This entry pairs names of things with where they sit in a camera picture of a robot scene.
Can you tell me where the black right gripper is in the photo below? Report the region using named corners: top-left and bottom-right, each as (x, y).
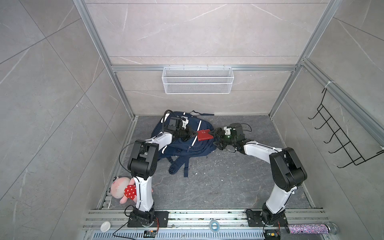
top-left (208, 127), bottom-right (237, 150)

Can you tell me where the navy blue student backpack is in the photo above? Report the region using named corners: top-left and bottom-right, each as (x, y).
top-left (151, 110), bottom-right (216, 178)

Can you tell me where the red wallet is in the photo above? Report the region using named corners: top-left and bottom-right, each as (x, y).
top-left (197, 129), bottom-right (214, 142)

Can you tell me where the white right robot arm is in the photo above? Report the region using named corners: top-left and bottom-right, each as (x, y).
top-left (211, 123), bottom-right (308, 226)

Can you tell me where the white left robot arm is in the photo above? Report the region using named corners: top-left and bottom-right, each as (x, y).
top-left (128, 116), bottom-right (197, 227)

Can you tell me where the pink plush doll red dress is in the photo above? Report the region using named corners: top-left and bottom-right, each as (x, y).
top-left (109, 177), bottom-right (138, 205)

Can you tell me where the clear tape roll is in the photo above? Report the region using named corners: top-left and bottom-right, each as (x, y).
top-left (209, 220), bottom-right (220, 233)

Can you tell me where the white round cap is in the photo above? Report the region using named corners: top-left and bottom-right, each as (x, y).
top-left (100, 221), bottom-right (112, 233)

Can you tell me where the glittery purple tube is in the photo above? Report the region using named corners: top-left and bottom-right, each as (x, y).
top-left (286, 222), bottom-right (340, 235)

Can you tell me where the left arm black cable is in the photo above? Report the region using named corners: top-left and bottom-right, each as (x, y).
top-left (161, 109), bottom-right (179, 133)

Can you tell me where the white wire mesh basket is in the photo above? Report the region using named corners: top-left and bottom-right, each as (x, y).
top-left (162, 67), bottom-right (235, 95)

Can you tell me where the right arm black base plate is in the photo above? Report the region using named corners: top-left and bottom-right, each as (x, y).
top-left (245, 209), bottom-right (288, 227)

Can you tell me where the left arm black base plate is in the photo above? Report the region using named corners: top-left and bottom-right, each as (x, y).
top-left (127, 211), bottom-right (169, 228)

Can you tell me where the black wire hook rack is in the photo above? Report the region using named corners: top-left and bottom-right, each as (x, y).
top-left (308, 88), bottom-right (384, 169)

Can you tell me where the aluminium rail frame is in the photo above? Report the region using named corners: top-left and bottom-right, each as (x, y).
top-left (81, 209), bottom-right (333, 240)

